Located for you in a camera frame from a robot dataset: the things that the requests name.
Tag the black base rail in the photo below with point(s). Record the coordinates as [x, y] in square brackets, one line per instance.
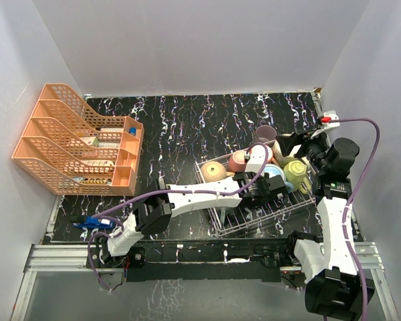
[200, 259]

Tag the yellow green mug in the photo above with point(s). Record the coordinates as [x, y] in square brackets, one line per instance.
[296, 174]

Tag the pink mug cream inside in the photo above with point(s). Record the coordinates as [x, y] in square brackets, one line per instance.
[237, 163]

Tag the brown ceramic mug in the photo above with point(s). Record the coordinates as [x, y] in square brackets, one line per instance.
[213, 171]

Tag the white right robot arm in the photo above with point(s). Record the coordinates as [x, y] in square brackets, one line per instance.
[336, 286]

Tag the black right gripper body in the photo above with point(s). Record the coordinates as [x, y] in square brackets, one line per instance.
[315, 147]

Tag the salmon pink speckled mug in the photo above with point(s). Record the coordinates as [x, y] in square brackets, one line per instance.
[270, 152]

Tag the cream floral mug green inside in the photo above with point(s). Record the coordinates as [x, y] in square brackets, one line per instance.
[282, 161]

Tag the blue cap bottle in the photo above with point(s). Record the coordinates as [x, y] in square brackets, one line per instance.
[132, 131]

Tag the green white box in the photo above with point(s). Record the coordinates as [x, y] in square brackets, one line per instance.
[91, 141]

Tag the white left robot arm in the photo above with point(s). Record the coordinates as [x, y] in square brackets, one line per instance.
[152, 212]

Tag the aluminium frame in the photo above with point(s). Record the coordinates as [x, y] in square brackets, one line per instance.
[51, 258]

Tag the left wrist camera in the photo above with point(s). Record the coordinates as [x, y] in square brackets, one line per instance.
[258, 156]

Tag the light blue mug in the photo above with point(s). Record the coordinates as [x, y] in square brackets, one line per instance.
[275, 171]

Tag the orange plastic file organizer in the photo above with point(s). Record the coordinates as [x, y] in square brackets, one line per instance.
[51, 151]

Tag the grey green mug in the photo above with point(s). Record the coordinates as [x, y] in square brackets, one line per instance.
[223, 213]

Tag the mauve purple mug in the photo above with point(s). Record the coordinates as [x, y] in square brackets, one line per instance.
[265, 134]

